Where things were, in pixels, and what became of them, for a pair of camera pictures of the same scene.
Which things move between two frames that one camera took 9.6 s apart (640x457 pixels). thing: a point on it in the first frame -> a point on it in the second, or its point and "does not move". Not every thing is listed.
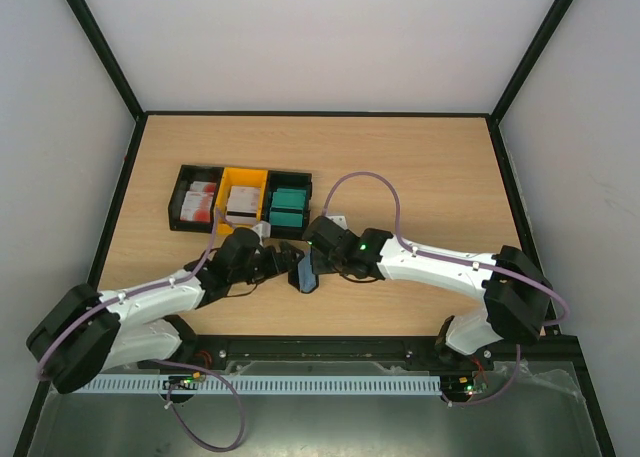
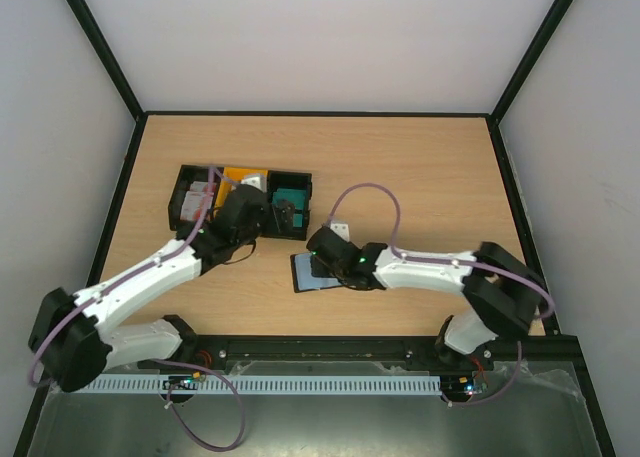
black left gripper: (275, 266) -> (267, 210)
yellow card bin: (242, 177) does not move
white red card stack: (198, 202) does not move
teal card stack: (287, 207) does not move
